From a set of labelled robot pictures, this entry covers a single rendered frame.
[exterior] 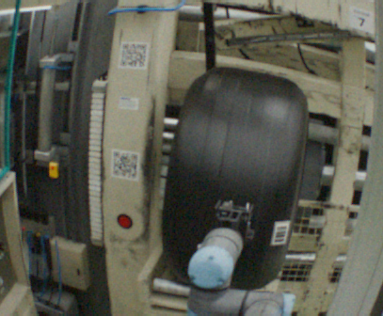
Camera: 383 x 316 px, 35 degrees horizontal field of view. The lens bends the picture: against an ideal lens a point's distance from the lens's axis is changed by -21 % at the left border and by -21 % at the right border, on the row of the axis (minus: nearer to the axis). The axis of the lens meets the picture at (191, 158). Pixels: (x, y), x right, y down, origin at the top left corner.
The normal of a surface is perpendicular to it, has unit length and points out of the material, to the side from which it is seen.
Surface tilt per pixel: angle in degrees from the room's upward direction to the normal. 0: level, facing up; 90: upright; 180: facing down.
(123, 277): 90
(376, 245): 90
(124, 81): 90
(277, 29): 90
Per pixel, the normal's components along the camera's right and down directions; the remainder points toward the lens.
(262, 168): -0.14, -0.18
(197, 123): -0.35, -0.45
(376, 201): -0.35, 0.34
